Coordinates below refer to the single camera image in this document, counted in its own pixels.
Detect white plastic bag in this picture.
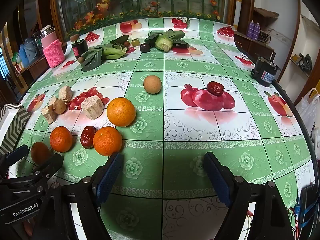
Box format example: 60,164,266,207
295,89,320,135

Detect pale ginger piece on table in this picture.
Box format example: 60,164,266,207
59,85,73,102

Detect dark jar with red label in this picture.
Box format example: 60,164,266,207
70,35,89,58

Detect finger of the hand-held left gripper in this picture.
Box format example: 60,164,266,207
24,153,64,183
0,144,29,167

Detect fruit-printed green tablecloth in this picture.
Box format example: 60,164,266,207
7,17,315,240

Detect dark device with blue strap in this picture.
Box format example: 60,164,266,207
287,182,320,239

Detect white tray with zigzag rim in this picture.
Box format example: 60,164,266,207
0,103,32,155

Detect wooden side cabinet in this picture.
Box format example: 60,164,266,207
234,31,274,60

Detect grey-blue water jug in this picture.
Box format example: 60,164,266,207
25,38,42,63

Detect pale green bok choy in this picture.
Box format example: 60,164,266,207
144,29,187,52

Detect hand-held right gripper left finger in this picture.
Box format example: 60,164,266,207
32,151,124,240

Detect brown longan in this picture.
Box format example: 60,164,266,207
52,99,67,114

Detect large orange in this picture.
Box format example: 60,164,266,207
107,97,137,127

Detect tan round fruit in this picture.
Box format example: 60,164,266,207
143,75,161,94

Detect red jujube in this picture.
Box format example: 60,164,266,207
80,126,97,150
206,81,224,97

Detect blue plastic bottle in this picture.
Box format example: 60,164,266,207
19,44,29,68

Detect green packet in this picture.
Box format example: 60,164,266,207
11,52,22,67

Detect low wooden cabinet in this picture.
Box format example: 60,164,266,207
10,40,70,88

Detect tangled cables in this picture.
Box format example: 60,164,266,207
259,29,272,46

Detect black electric motor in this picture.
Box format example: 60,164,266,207
251,51,281,87

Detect artificial flower border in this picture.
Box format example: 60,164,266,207
66,10,222,37

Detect tools on shelf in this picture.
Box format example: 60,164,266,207
291,54,313,72

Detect pink knit-covered jar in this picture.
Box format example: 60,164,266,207
40,24,66,68

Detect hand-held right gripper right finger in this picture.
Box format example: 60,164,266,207
203,151,294,240

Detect small dark mandarin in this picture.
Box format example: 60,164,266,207
30,142,50,165

